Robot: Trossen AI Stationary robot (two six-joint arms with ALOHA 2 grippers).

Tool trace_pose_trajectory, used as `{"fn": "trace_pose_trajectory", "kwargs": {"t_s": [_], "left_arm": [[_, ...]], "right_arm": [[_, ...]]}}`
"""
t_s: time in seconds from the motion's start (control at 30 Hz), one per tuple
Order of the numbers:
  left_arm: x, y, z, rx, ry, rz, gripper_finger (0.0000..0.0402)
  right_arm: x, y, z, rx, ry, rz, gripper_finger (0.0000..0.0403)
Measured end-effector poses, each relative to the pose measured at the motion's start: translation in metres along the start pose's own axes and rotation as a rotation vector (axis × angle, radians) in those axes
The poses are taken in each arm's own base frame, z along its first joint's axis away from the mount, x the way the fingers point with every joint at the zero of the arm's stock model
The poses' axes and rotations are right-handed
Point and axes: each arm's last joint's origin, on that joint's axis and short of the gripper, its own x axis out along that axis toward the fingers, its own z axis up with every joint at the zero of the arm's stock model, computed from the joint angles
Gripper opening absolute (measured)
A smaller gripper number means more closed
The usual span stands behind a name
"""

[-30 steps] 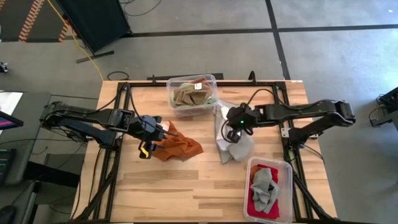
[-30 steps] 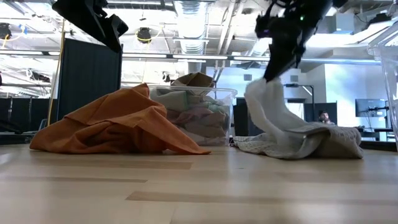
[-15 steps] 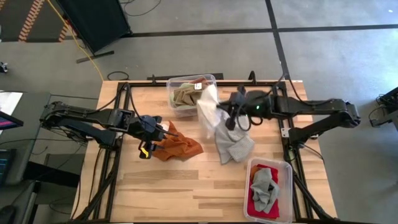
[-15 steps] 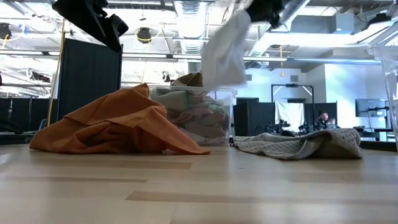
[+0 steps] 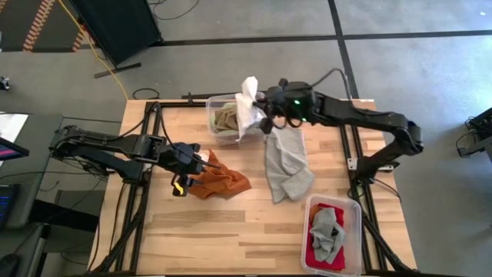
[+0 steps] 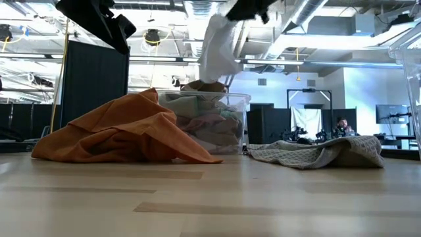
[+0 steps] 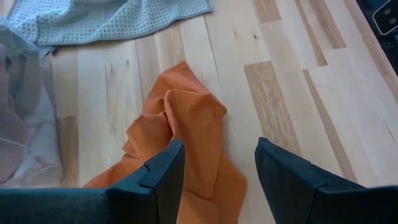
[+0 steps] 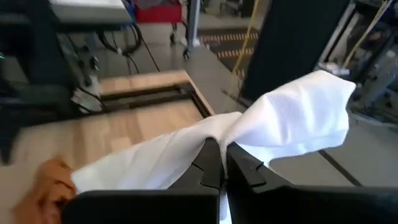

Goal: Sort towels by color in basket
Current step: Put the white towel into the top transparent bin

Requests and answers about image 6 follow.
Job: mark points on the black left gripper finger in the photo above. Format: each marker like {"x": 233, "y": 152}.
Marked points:
{"x": 113, "y": 37}
{"x": 125, "y": 28}

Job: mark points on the white towel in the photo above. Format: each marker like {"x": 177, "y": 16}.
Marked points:
{"x": 218, "y": 49}

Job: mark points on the orange towel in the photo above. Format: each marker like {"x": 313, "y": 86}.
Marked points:
{"x": 125, "y": 131}

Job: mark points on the pink towel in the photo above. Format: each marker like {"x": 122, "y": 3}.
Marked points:
{"x": 200, "y": 124}

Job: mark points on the clear plastic storage bin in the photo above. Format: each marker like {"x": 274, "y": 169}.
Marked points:
{"x": 204, "y": 145}
{"x": 411, "y": 82}

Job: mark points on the grey diamond-patterned towel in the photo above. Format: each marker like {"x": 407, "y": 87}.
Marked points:
{"x": 312, "y": 153}

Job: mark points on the black ceiling device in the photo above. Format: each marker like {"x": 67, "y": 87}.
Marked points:
{"x": 152, "y": 35}

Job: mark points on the ceiling light strip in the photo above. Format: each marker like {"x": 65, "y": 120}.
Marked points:
{"x": 276, "y": 62}

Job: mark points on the black divider panel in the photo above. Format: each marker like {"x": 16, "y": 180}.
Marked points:
{"x": 95, "y": 85}

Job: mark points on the black partition panel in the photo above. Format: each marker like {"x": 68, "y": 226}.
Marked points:
{"x": 348, "y": 115}
{"x": 266, "y": 125}

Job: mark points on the white hanging cloth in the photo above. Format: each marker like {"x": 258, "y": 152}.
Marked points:
{"x": 307, "y": 120}

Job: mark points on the black background robot arms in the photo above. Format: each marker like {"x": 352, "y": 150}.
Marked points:
{"x": 292, "y": 135}

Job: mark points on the person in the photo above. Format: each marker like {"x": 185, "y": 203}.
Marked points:
{"x": 342, "y": 125}

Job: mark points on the computer monitor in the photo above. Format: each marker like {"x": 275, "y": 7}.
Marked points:
{"x": 391, "y": 113}

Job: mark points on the silver ventilation duct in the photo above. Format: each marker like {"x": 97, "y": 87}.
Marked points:
{"x": 199, "y": 10}

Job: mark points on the black stand frame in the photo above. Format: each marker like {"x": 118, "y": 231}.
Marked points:
{"x": 309, "y": 89}

